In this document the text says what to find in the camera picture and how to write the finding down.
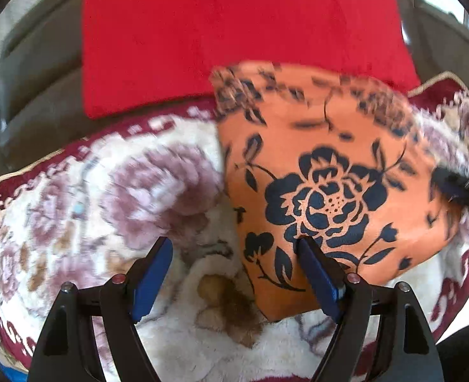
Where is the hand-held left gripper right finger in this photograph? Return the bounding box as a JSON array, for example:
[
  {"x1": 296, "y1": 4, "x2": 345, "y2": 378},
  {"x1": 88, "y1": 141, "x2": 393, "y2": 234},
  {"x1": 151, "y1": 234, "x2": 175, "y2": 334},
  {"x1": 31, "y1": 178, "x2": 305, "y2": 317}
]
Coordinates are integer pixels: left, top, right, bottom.
[{"x1": 297, "y1": 237, "x2": 444, "y2": 382}]

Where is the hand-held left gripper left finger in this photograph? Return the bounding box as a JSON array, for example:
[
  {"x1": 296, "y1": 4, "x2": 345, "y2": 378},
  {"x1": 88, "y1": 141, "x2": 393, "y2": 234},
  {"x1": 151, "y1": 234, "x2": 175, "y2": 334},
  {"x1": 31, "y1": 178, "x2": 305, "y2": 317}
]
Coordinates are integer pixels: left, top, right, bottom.
[{"x1": 27, "y1": 236, "x2": 174, "y2": 382}]

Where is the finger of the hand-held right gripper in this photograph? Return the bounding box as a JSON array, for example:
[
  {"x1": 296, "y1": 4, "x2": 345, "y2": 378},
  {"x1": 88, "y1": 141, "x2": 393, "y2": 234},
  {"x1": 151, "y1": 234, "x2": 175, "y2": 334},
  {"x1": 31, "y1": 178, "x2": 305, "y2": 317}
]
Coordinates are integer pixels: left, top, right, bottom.
[{"x1": 431, "y1": 165, "x2": 469, "y2": 216}]

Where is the orange floral blouse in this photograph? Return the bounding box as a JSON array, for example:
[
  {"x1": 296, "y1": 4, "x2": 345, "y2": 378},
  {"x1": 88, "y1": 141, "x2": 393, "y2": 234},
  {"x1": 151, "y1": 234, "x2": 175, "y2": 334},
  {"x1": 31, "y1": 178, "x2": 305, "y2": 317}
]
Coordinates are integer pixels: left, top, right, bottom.
[{"x1": 210, "y1": 60, "x2": 469, "y2": 323}]

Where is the floral plush blanket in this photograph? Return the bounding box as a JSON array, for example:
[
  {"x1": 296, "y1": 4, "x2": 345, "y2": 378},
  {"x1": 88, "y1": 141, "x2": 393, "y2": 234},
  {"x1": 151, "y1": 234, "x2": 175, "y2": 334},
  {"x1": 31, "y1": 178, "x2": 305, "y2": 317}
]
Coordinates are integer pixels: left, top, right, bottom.
[{"x1": 0, "y1": 74, "x2": 469, "y2": 382}]

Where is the brown leather sofa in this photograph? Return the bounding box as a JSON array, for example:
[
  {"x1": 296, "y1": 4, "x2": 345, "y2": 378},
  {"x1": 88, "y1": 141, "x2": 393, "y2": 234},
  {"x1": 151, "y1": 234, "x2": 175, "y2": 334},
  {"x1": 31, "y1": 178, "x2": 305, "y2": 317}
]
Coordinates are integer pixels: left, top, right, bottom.
[{"x1": 0, "y1": 0, "x2": 100, "y2": 192}]

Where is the red blanket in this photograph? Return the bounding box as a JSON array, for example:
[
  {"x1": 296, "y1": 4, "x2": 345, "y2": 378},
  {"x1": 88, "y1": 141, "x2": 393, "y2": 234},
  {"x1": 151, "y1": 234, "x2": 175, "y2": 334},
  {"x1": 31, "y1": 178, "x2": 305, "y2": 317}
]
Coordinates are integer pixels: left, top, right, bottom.
[{"x1": 81, "y1": 0, "x2": 422, "y2": 120}]

